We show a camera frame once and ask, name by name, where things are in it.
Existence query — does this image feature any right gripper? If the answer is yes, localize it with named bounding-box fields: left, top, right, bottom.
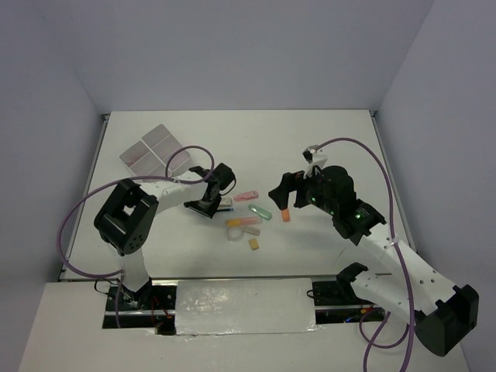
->
left=268, top=163, right=337, bottom=215

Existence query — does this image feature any pink correction tape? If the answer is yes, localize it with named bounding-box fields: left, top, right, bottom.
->
left=233, top=191, right=259, bottom=202

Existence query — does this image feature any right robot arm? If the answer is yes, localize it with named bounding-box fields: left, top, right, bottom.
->
left=268, top=166, right=479, bottom=357

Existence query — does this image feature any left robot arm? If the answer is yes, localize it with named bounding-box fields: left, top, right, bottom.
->
left=94, top=163, right=236, bottom=309

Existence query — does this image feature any white eraser box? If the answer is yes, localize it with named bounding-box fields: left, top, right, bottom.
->
left=220, top=197, right=233, bottom=206

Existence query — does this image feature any orange grey highlighter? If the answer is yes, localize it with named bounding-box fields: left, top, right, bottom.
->
left=281, top=208, right=291, bottom=222

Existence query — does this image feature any orange pink highlighter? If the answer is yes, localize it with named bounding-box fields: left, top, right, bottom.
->
left=226, top=216, right=263, bottom=228

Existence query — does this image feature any clear tape roll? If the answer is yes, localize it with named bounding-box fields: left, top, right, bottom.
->
left=226, top=226, right=244, bottom=242

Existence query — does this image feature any green correction tape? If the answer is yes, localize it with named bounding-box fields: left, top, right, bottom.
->
left=248, top=204, right=273, bottom=221

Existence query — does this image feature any grey white eraser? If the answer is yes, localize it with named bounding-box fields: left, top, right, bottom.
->
left=241, top=226, right=260, bottom=236

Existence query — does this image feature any small yellow eraser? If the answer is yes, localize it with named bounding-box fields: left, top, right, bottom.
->
left=249, top=239, right=260, bottom=250

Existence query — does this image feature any white organizer right box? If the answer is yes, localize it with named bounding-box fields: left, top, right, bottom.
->
left=142, top=124, right=193, bottom=177

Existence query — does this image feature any white organizer box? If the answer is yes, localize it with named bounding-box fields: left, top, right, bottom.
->
left=119, top=140, right=175, bottom=177
left=142, top=124, right=193, bottom=177

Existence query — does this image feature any white organizer left box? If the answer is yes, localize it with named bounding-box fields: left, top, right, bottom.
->
left=119, top=140, right=175, bottom=177

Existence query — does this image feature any silver foil panel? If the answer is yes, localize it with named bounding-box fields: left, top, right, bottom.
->
left=174, top=278, right=318, bottom=336

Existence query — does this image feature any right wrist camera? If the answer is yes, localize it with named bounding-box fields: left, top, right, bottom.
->
left=302, top=145, right=328, bottom=179

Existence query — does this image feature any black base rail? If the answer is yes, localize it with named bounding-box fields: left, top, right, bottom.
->
left=102, top=277, right=375, bottom=336

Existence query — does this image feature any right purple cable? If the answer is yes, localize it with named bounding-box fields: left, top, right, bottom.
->
left=313, top=137, right=416, bottom=372

